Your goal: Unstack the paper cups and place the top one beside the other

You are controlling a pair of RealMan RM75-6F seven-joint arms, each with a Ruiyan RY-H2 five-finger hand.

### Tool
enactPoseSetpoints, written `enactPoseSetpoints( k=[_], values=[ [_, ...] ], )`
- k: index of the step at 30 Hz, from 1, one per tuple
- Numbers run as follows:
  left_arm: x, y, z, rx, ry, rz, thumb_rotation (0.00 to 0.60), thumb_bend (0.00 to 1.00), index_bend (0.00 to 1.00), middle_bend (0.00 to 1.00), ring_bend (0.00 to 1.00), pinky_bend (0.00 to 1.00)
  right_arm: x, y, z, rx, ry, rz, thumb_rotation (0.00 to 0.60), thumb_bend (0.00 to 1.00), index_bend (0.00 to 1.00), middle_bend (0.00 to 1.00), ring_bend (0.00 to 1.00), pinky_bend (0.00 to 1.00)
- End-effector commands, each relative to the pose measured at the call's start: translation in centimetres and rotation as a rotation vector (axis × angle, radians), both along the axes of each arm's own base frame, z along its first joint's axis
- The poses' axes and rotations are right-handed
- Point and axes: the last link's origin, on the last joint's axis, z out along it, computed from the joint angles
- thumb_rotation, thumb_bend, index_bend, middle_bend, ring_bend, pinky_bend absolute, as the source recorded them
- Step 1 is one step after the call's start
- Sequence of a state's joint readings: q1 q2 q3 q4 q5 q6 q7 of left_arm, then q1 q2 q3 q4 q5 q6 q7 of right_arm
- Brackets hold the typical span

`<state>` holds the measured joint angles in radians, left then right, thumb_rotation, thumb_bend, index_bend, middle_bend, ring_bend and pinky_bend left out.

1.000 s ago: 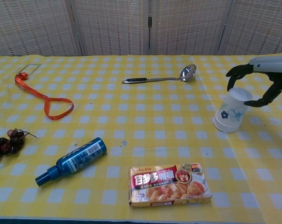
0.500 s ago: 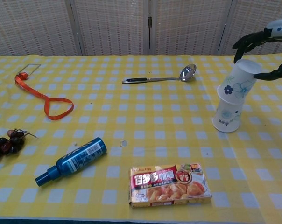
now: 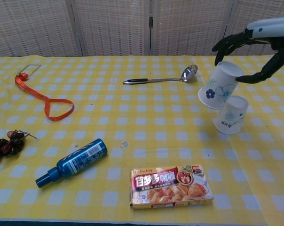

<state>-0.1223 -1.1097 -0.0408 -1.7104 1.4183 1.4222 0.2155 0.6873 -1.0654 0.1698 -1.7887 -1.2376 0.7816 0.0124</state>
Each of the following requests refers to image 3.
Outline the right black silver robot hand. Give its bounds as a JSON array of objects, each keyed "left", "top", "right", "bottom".
[{"left": 212, "top": 16, "right": 284, "bottom": 84}]

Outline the white floral paper cup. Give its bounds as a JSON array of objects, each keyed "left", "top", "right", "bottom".
[
  {"left": 197, "top": 61, "right": 245, "bottom": 110},
  {"left": 213, "top": 95, "right": 249, "bottom": 135}
]

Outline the woven folding screen panel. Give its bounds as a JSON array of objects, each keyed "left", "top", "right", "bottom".
[
  {"left": 0, "top": 0, "right": 83, "bottom": 60},
  {"left": 71, "top": 0, "right": 154, "bottom": 57},
  {"left": 226, "top": 0, "right": 284, "bottom": 57},
  {"left": 150, "top": 0, "right": 237, "bottom": 57}
]

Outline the yellow white checked tablecloth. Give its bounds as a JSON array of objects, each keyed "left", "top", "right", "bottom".
[
  {"left": 196, "top": 55, "right": 284, "bottom": 226},
  {"left": 0, "top": 55, "right": 271, "bottom": 226}
]

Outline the curry roux box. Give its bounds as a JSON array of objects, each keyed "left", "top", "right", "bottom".
[{"left": 129, "top": 164, "right": 214, "bottom": 210}]

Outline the blue spray bottle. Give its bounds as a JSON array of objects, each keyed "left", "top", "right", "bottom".
[{"left": 35, "top": 138, "right": 108, "bottom": 189}]

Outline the clear plastic badge holder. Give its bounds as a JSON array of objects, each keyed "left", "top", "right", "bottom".
[{"left": 18, "top": 64, "right": 42, "bottom": 77}]

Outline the dark red grape bunch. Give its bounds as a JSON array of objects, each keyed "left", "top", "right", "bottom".
[{"left": 0, "top": 129, "right": 39, "bottom": 169}]

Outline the steel ladle black handle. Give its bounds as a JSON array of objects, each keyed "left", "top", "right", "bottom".
[{"left": 122, "top": 64, "right": 199, "bottom": 85}]

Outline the orange ribbon lanyard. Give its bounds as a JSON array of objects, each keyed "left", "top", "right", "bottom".
[{"left": 14, "top": 73, "right": 75, "bottom": 122}]

